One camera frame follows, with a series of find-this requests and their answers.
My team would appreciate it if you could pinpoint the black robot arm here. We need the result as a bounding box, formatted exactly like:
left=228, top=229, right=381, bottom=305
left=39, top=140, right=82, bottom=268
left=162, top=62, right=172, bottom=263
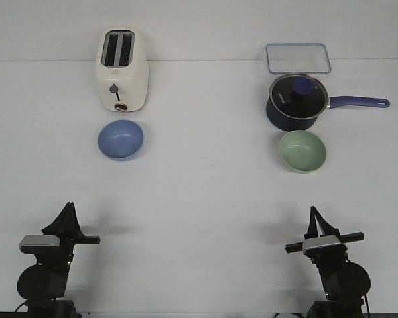
left=285, top=206, right=371, bottom=317
left=17, top=202, right=101, bottom=317

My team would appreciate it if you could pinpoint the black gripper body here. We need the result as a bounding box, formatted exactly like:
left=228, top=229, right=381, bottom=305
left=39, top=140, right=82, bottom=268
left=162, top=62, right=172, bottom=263
left=285, top=232, right=364, bottom=264
left=36, top=228, right=101, bottom=274

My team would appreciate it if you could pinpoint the clear plastic food container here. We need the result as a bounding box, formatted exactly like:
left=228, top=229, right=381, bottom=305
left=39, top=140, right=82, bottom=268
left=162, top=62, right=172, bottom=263
left=265, top=43, right=332, bottom=75

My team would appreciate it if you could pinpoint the white two-slot toaster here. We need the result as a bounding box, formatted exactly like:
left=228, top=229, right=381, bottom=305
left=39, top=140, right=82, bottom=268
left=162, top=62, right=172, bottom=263
left=95, top=27, right=149, bottom=113

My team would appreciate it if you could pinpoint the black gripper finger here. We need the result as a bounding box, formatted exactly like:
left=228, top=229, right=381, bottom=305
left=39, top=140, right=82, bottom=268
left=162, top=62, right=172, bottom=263
left=314, top=210, right=340, bottom=238
left=41, top=202, right=74, bottom=236
left=71, top=202, right=84, bottom=236
left=304, top=206, right=321, bottom=239

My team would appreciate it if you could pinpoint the dark blue saucepan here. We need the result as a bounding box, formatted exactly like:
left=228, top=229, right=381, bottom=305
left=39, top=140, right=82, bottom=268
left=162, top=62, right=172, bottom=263
left=266, top=95, right=391, bottom=131

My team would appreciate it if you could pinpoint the blue bowl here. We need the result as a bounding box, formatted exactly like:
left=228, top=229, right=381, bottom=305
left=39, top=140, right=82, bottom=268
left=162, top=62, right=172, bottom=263
left=98, top=119, right=145, bottom=161

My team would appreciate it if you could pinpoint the glass lid with blue knob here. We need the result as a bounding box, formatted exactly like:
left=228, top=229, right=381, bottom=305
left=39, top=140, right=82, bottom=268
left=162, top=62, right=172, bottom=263
left=269, top=74, right=329, bottom=112

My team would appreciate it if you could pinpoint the green bowl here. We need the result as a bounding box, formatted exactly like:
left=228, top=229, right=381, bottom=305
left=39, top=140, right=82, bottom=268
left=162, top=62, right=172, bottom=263
left=279, top=130, right=327, bottom=173

